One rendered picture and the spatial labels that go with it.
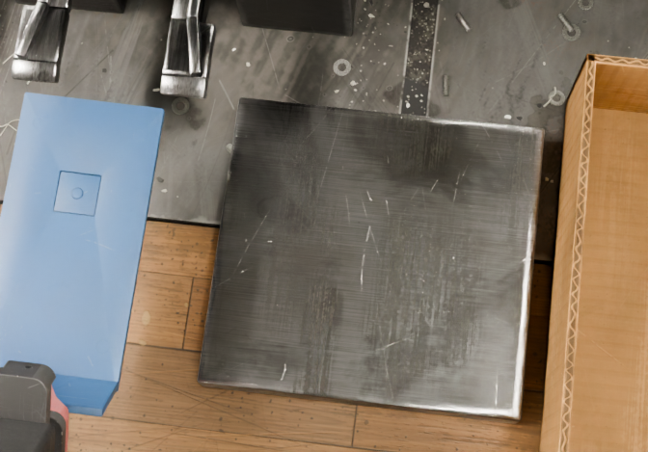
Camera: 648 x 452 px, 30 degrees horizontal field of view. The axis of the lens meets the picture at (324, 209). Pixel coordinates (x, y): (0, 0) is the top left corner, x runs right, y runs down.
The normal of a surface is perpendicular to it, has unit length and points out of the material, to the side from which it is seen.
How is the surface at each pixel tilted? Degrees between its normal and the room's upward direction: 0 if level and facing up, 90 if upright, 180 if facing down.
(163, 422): 0
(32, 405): 31
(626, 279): 0
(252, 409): 0
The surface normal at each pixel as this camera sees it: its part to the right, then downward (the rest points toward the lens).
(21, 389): -0.06, 0.28
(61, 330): 0.00, -0.24
